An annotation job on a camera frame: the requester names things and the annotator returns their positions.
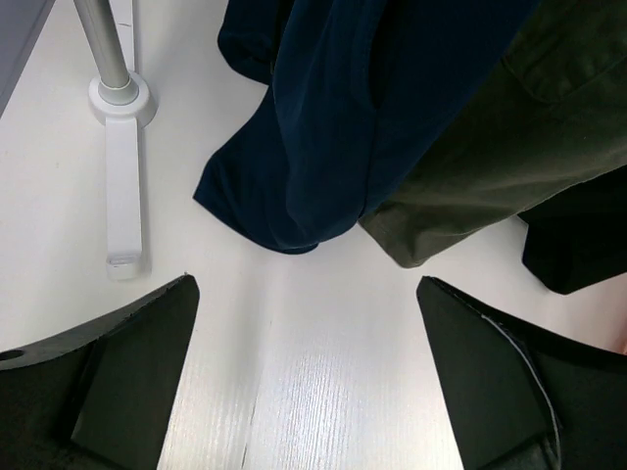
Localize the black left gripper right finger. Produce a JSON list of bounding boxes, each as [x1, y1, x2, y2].
[[416, 277, 626, 469]]

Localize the olive green shorts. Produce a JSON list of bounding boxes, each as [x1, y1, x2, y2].
[[361, 1, 626, 268]]

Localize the navy blue shorts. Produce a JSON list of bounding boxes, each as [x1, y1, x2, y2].
[[194, 1, 536, 255]]

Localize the white clothes rack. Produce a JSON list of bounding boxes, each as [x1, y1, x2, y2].
[[74, 0, 157, 281]]

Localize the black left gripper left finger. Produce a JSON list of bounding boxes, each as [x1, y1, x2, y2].
[[1, 274, 199, 469]]

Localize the black shorts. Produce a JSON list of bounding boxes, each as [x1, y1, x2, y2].
[[519, 166, 626, 295]]

